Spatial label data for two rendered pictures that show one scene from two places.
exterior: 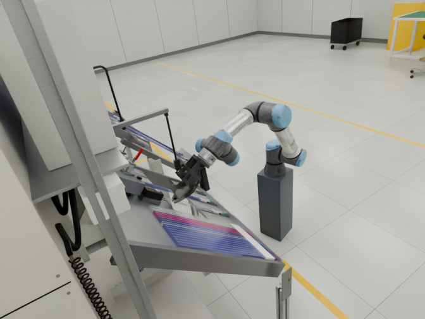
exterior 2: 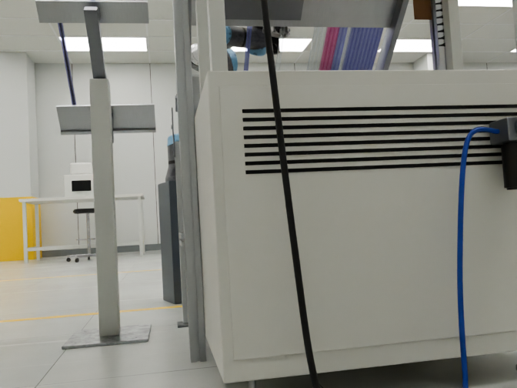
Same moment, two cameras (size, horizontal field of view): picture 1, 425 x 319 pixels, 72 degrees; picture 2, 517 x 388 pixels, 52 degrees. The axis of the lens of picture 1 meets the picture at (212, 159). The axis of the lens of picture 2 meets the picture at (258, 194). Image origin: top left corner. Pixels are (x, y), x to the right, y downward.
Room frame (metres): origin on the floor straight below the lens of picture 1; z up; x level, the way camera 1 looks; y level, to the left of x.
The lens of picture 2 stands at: (0.56, 1.83, 0.34)
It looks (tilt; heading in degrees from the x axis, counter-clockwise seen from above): 3 degrees up; 288
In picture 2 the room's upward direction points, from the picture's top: 3 degrees counter-clockwise
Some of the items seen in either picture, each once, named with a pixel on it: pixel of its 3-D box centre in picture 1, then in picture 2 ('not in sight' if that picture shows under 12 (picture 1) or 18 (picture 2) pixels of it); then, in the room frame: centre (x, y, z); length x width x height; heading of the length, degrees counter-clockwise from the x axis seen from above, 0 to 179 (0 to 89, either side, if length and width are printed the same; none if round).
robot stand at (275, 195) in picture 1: (276, 202); (184, 240); (1.65, -0.41, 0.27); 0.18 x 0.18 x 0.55; 45
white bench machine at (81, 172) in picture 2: not in sight; (81, 180); (4.92, -4.13, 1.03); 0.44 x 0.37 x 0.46; 34
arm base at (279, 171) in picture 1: (274, 165); (181, 172); (1.65, -0.41, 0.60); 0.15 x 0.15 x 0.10
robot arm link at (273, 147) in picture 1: (275, 150); (181, 147); (1.65, -0.42, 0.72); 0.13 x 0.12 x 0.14; 45
